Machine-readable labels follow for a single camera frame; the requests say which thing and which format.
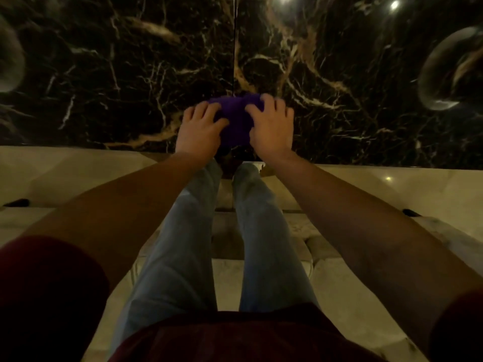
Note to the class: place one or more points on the person's left hand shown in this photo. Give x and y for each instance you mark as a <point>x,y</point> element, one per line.
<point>198,137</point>

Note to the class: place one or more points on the person's right hand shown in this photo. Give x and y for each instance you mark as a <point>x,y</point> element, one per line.
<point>271,133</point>

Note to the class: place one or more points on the person's left thumb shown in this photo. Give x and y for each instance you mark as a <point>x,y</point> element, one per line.
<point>223,126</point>

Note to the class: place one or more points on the person's left middle finger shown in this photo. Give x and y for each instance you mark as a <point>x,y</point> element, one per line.
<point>200,110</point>

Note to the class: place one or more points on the person's right thumb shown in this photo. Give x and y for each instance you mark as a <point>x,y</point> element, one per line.
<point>253,113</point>

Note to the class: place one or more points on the person's right middle finger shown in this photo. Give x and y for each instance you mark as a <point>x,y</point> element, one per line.
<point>280,106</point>

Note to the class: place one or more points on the purple cleaning cloth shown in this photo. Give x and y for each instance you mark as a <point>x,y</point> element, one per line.
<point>236,113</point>

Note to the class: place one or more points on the person's right forearm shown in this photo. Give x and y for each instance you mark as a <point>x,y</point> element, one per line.
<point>362,229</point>

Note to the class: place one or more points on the person's left forearm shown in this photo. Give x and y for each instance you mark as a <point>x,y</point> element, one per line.
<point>124,207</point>

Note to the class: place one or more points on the light blue jeans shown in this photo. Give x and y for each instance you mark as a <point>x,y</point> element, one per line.
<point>177,260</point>

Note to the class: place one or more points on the maroon shirt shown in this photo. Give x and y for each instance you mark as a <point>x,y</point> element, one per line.
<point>245,341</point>

